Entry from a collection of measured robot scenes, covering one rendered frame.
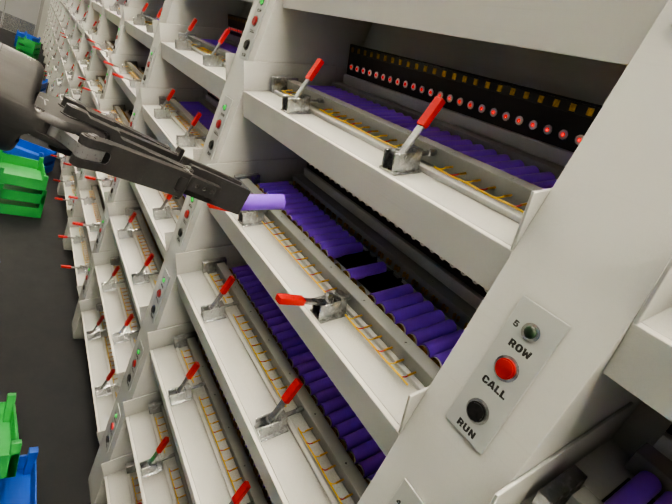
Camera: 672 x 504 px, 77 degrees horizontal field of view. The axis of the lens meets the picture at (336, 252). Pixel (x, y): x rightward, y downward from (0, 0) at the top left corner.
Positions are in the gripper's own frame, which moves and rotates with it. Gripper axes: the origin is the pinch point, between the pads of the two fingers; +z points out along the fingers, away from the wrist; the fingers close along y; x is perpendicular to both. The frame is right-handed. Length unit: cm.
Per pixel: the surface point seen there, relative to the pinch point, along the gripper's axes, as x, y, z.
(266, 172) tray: 0.8, 34.7, 25.9
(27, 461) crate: 96, 49, 15
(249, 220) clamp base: 7.1, 18.3, 17.6
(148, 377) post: 55, 35, 25
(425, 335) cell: 2.6, -17.3, 23.2
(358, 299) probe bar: 4.1, -9.0, 19.6
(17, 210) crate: 98, 206, 14
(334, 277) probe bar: 4.2, -3.6, 19.5
